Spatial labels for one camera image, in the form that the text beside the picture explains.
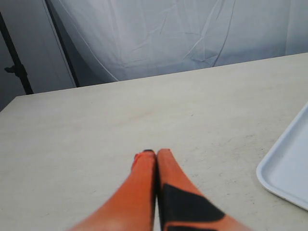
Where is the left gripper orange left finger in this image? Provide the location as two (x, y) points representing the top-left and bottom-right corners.
(70, 150), (155, 231)

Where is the black stand pole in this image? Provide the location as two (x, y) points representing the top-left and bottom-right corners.
(0, 14), (34, 95)

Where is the white backdrop cloth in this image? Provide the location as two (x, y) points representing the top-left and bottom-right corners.
(50, 0), (308, 82)

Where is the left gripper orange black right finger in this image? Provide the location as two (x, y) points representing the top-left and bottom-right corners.
(157, 149), (250, 231)

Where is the white plastic tray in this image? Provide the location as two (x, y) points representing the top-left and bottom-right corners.
(256, 105), (308, 210)

